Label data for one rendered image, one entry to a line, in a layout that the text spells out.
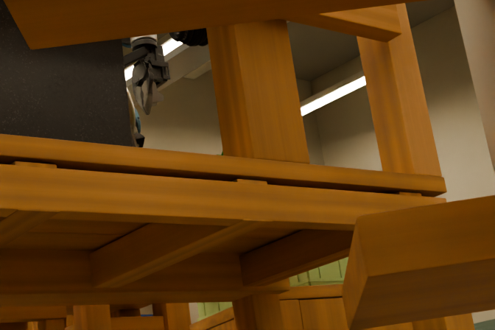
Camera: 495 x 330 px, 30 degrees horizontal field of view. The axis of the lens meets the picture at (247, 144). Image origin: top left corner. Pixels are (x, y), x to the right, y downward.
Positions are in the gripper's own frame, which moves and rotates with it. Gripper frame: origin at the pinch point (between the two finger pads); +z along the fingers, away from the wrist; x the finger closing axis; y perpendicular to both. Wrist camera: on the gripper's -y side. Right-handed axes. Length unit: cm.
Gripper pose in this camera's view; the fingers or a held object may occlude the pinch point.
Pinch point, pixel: (145, 110)
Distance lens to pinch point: 252.1
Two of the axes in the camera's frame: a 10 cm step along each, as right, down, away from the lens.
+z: 1.4, 9.4, -3.1
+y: 7.9, 0.9, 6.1
